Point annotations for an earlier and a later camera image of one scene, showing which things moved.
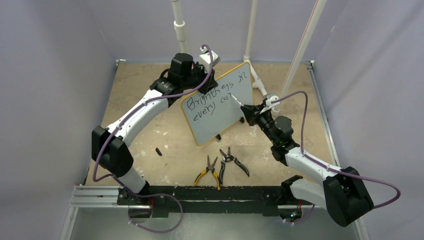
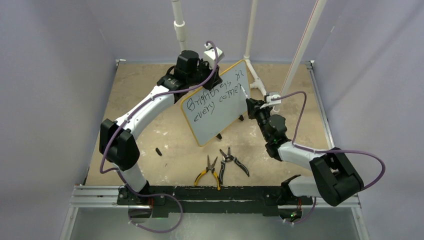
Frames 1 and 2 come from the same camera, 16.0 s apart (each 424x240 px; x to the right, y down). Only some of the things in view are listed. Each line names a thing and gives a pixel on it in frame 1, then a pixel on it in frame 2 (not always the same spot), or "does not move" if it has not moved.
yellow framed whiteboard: [212, 112] does not move
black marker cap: [158, 151] does not move
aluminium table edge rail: [327, 122] does not move
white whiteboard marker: [239, 102] → [244, 92]
